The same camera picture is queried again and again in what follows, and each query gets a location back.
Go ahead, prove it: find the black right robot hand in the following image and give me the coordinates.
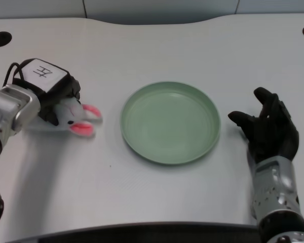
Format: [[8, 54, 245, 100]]
[[227, 87, 300, 165]]

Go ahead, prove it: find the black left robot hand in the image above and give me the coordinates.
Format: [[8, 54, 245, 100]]
[[4, 58, 82, 127]]

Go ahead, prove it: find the white rabbit plush doll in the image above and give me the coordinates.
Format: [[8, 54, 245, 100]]
[[24, 98, 103, 138]]

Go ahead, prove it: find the green round plate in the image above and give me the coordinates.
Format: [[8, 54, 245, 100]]
[[120, 80, 221, 166]]

